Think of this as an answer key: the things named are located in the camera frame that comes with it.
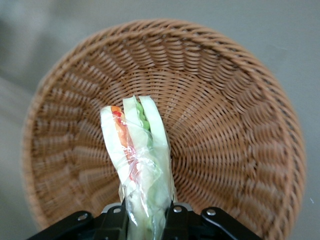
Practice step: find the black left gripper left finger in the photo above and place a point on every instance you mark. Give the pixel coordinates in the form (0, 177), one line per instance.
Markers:
(110, 225)

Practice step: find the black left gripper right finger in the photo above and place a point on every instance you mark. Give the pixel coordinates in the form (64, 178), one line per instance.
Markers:
(182, 225)

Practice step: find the triangle sandwich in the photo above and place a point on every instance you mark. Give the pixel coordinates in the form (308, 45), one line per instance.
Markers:
(140, 155)

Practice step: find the brown round wicker basket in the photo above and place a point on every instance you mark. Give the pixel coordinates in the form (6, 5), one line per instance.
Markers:
(225, 112)

